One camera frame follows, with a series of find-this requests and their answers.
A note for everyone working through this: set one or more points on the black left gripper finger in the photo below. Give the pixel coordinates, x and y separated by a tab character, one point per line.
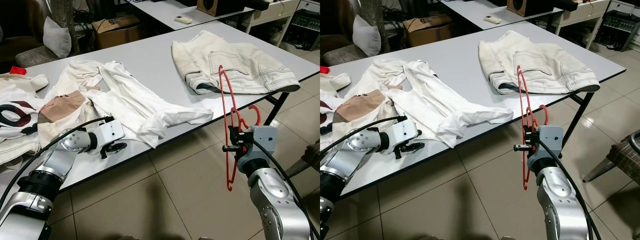
120	149
417	144
416	149
120	144

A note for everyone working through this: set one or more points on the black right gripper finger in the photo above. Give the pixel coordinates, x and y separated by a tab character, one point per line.
532	132
525	132
238	132
231	132

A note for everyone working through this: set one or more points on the white T-shirt green print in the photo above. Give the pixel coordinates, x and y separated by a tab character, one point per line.
145	107
450	107

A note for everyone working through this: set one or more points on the cream denim shorts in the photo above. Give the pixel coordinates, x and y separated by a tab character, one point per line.
235	62
540	62

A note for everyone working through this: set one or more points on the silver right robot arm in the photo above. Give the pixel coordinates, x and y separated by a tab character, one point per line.
272	200
565	210

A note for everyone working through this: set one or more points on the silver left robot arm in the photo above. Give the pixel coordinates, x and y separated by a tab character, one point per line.
360	155
55	160

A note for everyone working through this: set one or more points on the cream shirt brown patch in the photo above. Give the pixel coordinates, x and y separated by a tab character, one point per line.
367	106
62	107

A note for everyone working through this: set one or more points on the brown wicker stool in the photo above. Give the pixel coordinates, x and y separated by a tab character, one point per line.
310	157
625	155

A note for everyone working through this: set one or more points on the small red object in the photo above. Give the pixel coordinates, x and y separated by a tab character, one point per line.
324	70
18	70

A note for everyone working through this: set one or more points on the brown cardboard box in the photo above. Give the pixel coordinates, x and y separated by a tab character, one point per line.
427	31
115	32

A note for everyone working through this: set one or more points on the white pillow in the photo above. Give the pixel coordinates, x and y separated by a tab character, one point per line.
367	35
57	37

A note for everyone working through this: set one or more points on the white remote control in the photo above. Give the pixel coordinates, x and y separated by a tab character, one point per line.
183	20
492	19

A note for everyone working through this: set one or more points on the black audio amplifier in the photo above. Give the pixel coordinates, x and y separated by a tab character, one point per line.
302	30
620	30

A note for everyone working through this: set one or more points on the white side cart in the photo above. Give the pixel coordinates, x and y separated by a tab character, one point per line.
582	11
272	14

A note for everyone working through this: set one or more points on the wooden loudspeaker black front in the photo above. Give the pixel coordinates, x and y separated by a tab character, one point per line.
220	6
530	6

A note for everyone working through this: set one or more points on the dark brown armchair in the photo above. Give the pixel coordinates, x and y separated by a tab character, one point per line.
20	30
335	30

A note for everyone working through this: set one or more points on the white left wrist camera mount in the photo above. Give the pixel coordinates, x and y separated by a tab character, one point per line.
402	131
107	131

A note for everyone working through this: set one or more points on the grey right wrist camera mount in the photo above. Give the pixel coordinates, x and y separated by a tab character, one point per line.
262	142
550	142

